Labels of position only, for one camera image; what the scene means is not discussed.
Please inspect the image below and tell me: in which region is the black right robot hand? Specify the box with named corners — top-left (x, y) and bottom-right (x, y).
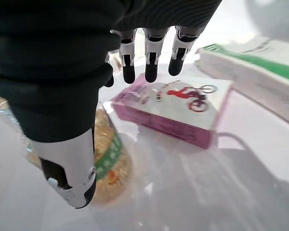
top-left (0, 0), bottom-right (222, 209)

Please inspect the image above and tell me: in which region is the clear jar of yellow capsules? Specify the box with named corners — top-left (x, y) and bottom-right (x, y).
top-left (0, 98), bottom-right (133, 205)

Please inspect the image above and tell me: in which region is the pink box with red cyclist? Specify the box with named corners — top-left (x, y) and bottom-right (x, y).
top-left (110, 73), bottom-right (233, 149)

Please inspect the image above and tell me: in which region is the long white green box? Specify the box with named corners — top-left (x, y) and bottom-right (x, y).
top-left (195, 36), bottom-right (289, 128)

